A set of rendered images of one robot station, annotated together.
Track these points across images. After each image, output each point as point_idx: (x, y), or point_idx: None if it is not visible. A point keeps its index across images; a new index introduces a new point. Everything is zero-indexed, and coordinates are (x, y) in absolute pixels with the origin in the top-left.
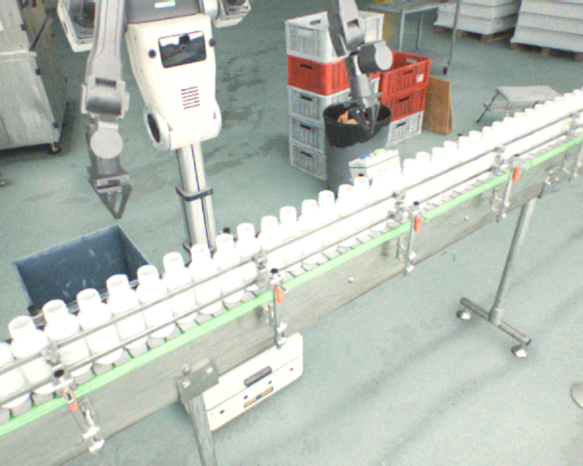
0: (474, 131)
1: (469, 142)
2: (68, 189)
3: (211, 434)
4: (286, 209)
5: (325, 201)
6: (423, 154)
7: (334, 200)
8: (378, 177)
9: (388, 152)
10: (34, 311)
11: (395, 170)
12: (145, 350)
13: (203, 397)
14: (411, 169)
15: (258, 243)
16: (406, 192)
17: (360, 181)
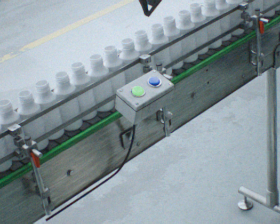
0: (23, 96)
1: (38, 82)
2: None
3: (266, 118)
4: (212, 2)
5: (183, 12)
6: (94, 61)
7: (180, 36)
8: (142, 30)
9: (128, 85)
10: None
11: (125, 39)
12: None
13: (265, 80)
14: (110, 49)
15: (225, 0)
16: (118, 49)
17: (158, 31)
